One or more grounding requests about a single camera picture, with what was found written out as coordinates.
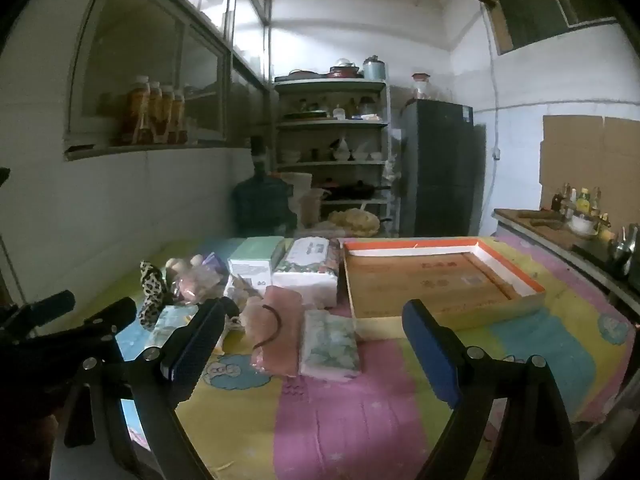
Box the leopard print cloth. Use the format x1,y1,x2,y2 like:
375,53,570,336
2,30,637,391
138,261,172,330

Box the beige plush bear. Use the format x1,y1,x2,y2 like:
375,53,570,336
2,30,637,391
165,252,228,306

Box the pink towel with hair tie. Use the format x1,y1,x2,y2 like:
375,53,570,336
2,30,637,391
241,285,305,377

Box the small green floral tissue pack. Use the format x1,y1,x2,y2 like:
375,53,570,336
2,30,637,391
299,310,361,382

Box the green top tissue box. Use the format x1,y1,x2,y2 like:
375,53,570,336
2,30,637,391
228,236,285,292

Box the large floral tissue pack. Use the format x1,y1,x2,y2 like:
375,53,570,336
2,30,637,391
272,236,341,309

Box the orange rimmed cardboard tray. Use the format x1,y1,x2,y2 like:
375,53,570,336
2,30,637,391
343,236,546,340

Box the kitchen counter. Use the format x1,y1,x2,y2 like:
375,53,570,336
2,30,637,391
491,209,639,314

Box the white bowl on counter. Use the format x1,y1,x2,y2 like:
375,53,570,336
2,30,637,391
568,212,597,237

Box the yellow dough pile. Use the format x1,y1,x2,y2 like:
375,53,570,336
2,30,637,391
329,208,381,237

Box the orange drink bottles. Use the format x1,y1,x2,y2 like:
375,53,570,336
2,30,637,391
116,75,188,146

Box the black refrigerator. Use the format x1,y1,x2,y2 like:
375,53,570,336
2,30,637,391
399,99,486,237

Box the metal storage shelf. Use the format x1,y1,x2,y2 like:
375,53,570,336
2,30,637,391
273,73,398,236

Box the glass jar on fridge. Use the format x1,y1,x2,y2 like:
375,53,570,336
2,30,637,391
411,73,432,100

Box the cardboard wall sheets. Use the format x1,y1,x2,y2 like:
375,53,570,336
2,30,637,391
539,115,640,230

